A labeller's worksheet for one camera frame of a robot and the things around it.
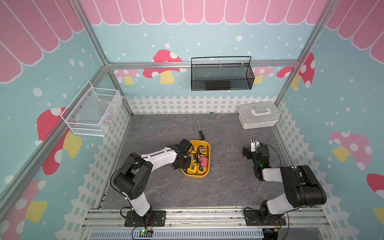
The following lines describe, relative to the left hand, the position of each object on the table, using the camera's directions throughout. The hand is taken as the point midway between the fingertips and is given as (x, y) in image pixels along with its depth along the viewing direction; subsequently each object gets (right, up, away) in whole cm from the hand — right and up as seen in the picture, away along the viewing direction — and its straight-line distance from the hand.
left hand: (185, 167), depth 91 cm
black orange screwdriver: (+10, +19, +15) cm, 26 cm away
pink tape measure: (+11, +4, 0) cm, 12 cm away
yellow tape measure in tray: (+5, 0, -2) cm, 5 cm away
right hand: (+43, +14, +3) cm, 45 cm away
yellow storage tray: (+9, +11, +5) cm, 15 cm away
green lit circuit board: (-18, -28, -19) cm, 38 cm away
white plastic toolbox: (+49, +34, +14) cm, 61 cm away
